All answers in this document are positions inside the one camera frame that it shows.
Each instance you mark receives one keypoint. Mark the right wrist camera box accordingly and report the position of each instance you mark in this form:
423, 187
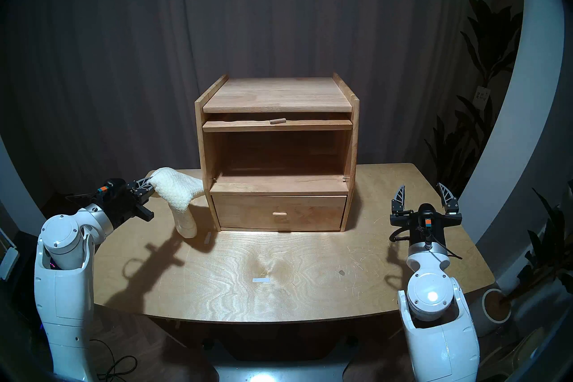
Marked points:
427, 214

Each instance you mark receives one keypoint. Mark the grey pleated curtain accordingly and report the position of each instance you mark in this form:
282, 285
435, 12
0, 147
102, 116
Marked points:
112, 50

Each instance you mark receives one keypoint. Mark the cream terry towel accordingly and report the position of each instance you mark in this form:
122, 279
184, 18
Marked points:
179, 193

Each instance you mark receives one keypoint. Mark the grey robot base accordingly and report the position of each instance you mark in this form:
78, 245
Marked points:
277, 373

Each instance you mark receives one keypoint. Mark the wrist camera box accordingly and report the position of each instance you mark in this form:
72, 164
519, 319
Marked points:
427, 214
112, 186

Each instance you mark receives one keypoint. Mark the white curved arch pillar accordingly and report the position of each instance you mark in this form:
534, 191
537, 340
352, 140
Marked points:
528, 94
18, 197

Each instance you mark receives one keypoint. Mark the wooden flip door with knob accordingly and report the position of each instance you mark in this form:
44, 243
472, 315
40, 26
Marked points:
241, 126

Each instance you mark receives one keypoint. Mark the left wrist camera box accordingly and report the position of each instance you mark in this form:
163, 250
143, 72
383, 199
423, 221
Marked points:
112, 186

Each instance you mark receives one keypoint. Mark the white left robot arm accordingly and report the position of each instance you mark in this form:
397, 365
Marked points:
62, 278

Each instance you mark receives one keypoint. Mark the white wall box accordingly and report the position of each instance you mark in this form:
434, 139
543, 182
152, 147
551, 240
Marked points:
8, 262

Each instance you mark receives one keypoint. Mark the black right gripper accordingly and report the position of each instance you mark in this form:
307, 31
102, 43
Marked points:
441, 233

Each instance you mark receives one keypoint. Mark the tall dark leafy plant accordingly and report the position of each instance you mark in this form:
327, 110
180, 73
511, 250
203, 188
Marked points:
490, 41

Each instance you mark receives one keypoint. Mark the black computer tower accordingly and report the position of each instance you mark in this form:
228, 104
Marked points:
24, 247

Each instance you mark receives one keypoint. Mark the white plant tag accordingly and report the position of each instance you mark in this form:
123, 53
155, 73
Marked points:
481, 95

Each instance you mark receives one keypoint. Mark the white plant pot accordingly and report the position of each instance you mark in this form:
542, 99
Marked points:
479, 318

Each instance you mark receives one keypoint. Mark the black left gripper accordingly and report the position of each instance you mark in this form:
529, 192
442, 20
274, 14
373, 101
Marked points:
118, 211

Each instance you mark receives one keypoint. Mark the small dark potted plant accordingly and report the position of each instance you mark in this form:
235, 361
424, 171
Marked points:
553, 247

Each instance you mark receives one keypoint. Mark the wooden cabinet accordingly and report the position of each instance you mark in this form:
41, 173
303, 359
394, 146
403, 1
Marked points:
277, 94

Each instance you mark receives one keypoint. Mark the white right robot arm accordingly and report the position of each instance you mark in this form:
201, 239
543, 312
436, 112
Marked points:
429, 296

